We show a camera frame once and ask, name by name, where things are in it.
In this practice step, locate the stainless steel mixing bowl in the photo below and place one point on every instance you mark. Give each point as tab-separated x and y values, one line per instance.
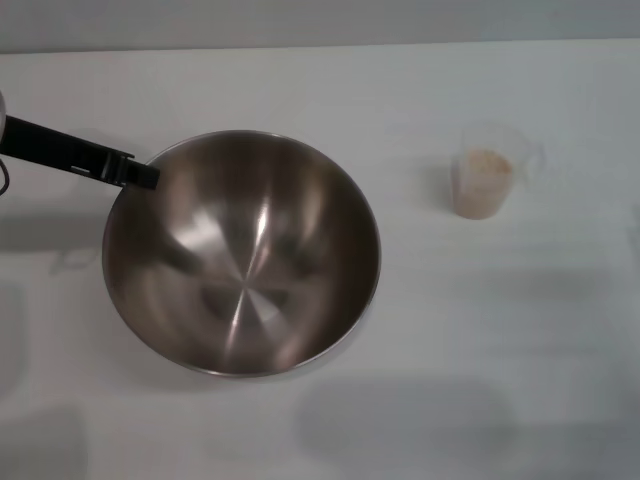
240	260

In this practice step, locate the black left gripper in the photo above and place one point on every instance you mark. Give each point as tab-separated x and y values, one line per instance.
45	142

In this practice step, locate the clear plastic measuring cup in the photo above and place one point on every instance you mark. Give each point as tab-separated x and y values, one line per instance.
477	200

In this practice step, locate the white uncooked rice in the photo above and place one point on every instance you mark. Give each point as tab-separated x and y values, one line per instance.
482	180

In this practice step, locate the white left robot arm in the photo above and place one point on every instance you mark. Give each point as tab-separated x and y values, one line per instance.
2	115

